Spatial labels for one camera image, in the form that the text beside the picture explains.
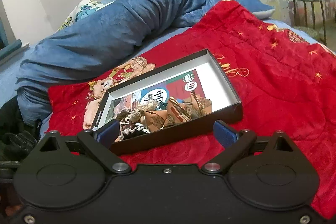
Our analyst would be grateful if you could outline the cream lace scrunchie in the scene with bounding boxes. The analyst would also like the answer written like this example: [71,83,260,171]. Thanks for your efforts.
[128,101,159,123]

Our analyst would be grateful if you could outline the black white lace scrunchie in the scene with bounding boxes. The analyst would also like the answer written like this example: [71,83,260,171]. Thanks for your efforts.
[115,109,150,142]

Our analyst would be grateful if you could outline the brown paper sachet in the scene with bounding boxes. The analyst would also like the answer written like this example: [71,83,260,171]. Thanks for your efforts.
[143,110,167,132]
[183,91,213,118]
[166,97,192,124]

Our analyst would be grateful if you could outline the black cardboard box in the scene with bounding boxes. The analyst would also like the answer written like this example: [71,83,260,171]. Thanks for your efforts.
[83,50,243,155]

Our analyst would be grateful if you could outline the red embroidered quilt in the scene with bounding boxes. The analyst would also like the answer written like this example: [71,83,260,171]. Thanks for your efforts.
[45,0,336,221]

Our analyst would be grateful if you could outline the colourful history book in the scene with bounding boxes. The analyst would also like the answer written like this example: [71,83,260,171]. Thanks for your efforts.
[100,69,205,125]

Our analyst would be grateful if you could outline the blue blanket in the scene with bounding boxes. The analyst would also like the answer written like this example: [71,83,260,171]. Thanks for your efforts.
[16,0,274,126]

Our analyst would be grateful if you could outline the floral patterned pillow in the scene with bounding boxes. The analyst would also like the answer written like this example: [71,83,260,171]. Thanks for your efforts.
[58,0,105,31]

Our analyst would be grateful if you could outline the metal frame stool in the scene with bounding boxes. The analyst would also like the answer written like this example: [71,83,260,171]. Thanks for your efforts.
[291,0,328,45]

